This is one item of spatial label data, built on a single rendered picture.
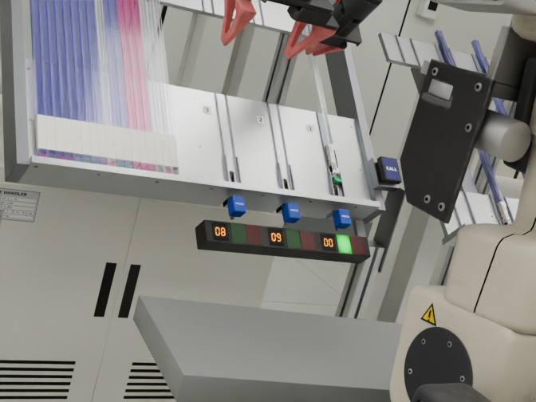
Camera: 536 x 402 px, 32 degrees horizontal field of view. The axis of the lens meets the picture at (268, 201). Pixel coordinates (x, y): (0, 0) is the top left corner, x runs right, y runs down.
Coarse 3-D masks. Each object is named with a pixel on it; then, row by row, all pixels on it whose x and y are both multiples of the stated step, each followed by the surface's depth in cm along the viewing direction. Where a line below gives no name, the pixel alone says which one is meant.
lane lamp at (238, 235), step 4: (232, 224) 159; (236, 224) 159; (240, 224) 160; (232, 228) 159; (236, 228) 159; (240, 228) 160; (244, 228) 160; (232, 232) 158; (236, 232) 159; (240, 232) 159; (244, 232) 160; (232, 236) 158; (236, 236) 158; (240, 236) 159; (244, 236) 159; (232, 240) 158; (236, 240) 158; (240, 240) 158; (244, 240) 159
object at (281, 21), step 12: (168, 0) 173; (180, 0) 174; (192, 0) 176; (204, 0) 178; (216, 0) 179; (252, 0) 184; (204, 12) 177; (216, 12) 178; (264, 12) 185; (276, 12) 187; (252, 24) 182; (264, 24) 183; (276, 24) 185; (288, 24) 187; (300, 36) 188
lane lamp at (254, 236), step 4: (248, 228) 160; (252, 228) 161; (256, 228) 161; (248, 232) 160; (252, 232) 160; (256, 232) 161; (260, 232) 161; (248, 236) 160; (252, 236) 160; (256, 236) 161; (260, 236) 161; (248, 240) 159; (252, 240) 160; (256, 240) 160; (260, 240) 161; (252, 244) 159; (256, 244) 160; (260, 244) 160
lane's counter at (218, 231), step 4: (212, 224) 157; (216, 224) 157; (220, 224) 158; (224, 224) 158; (212, 228) 156; (216, 228) 157; (220, 228) 157; (224, 228) 158; (216, 232) 157; (220, 232) 157; (224, 232) 157; (216, 236) 156; (220, 236) 157; (224, 236) 157; (228, 236) 158; (224, 240) 157; (228, 240) 157
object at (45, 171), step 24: (48, 168) 143; (72, 168) 144; (96, 168) 146; (120, 168) 148; (120, 192) 154; (144, 192) 155; (168, 192) 156; (192, 192) 158; (216, 192) 159; (240, 192) 160; (264, 192) 162; (288, 192) 164; (312, 216) 174; (360, 216) 177
